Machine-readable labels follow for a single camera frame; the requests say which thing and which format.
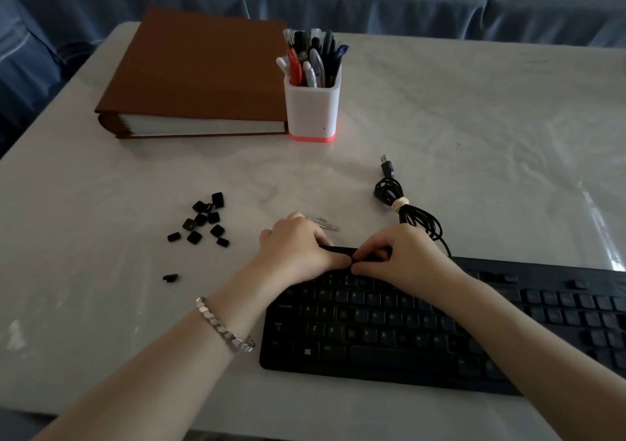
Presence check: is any person's left hand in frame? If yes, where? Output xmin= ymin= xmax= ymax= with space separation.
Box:
xmin=249 ymin=212 xmax=355 ymax=295

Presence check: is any person's right hand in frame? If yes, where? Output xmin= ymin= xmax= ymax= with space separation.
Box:
xmin=350 ymin=224 xmax=465 ymax=299

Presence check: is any black computer keyboard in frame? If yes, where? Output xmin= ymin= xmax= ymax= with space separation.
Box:
xmin=259 ymin=245 xmax=626 ymax=397

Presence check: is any person's left forearm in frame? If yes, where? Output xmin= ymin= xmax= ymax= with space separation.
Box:
xmin=32 ymin=266 xmax=294 ymax=441

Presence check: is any person's right forearm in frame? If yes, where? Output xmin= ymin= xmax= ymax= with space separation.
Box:
xmin=430 ymin=270 xmax=626 ymax=441

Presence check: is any silver metal keycap puller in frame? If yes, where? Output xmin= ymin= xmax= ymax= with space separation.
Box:
xmin=306 ymin=216 xmax=341 ymax=232

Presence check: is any pile of black keycaps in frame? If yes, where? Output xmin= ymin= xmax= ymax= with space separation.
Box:
xmin=167 ymin=192 xmax=231 ymax=248

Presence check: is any white pen holder pink base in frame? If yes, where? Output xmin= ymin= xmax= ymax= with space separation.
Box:
xmin=284 ymin=65 xmax=341 ymax=143

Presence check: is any bunch of pens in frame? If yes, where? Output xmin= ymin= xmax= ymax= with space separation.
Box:
xmin=276 ymin=28 xmax=350 ymax=88

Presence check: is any black usb cable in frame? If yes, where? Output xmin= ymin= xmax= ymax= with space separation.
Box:
xmin=374 ymin=154 xmax=453 ymax=258

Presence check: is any silver metal bracelet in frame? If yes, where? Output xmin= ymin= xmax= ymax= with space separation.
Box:
xmin=196 ymin=297 xmax=256 ymax=353

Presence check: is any brown ring binder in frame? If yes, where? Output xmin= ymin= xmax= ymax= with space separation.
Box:
xmin=94 ymin=6 xmax=290 ymax=140

